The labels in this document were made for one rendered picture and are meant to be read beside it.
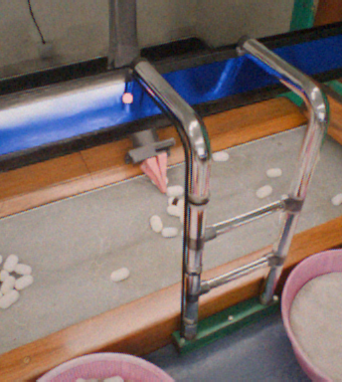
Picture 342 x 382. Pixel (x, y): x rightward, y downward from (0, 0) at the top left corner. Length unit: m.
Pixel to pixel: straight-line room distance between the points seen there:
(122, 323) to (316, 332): 0.31
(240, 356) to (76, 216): 0.41
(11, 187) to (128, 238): 0.28
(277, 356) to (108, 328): 0.29
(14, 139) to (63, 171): 0.43
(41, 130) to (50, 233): 0.37
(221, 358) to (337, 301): 0.22
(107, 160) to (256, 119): 0.39
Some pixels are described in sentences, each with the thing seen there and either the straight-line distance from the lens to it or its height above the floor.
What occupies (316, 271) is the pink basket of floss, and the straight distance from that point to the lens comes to 0.78.
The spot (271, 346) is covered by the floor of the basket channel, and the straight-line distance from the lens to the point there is 0.75.
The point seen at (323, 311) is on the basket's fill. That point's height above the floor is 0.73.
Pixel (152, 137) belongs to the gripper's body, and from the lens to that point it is 0.83.
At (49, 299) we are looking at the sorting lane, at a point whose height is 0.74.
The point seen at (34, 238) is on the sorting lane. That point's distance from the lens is 0.82.
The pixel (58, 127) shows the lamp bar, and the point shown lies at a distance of 0.48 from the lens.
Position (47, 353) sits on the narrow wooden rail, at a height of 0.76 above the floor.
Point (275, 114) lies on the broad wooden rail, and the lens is 1.09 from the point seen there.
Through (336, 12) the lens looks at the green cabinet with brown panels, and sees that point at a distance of 1.04.
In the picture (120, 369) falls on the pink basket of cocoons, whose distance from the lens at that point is 0.64.
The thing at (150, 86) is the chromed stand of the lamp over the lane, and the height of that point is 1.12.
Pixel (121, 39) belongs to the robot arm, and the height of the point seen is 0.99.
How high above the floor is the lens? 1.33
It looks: 44 degrees down
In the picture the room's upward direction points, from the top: straight up
